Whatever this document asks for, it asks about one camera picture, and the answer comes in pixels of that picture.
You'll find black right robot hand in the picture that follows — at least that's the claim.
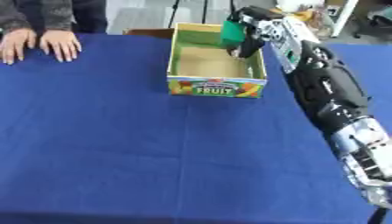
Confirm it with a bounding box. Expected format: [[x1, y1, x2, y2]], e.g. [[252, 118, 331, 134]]
[[227, 5, 284, 59]]

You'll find person's right hand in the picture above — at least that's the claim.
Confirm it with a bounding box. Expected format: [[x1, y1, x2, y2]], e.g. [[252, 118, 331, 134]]
[[0, 28, 39, 66]]

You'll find person's left hand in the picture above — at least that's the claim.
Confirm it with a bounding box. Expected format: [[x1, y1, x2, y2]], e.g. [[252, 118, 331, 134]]
[[38, 29, 85, 63]]

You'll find green block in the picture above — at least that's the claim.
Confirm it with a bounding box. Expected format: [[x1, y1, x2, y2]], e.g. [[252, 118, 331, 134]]
[[219, 20, 249, 49]]

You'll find cardboard box with green inside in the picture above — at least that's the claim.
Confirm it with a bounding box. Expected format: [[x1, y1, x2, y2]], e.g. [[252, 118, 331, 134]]
[[165, 22, 270, 100]]

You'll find person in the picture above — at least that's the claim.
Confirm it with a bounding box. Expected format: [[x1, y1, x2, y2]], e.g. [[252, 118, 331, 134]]
[[13, 0, 110, 35]]

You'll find black tripod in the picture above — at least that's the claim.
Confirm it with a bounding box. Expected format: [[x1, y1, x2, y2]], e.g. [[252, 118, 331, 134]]
[[166, 0, 212, 29]]

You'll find brown cardboard piece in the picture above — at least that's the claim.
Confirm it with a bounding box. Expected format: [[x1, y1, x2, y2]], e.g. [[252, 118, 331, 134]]
[[121, 27, 177, 40]]

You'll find black chair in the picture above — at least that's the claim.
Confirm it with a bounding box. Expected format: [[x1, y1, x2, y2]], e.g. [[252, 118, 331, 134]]
[[352, 5, 392, 40]]

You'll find white post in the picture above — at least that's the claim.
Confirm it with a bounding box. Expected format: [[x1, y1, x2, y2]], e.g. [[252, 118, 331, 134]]
[[329, 0, 361, 39]]

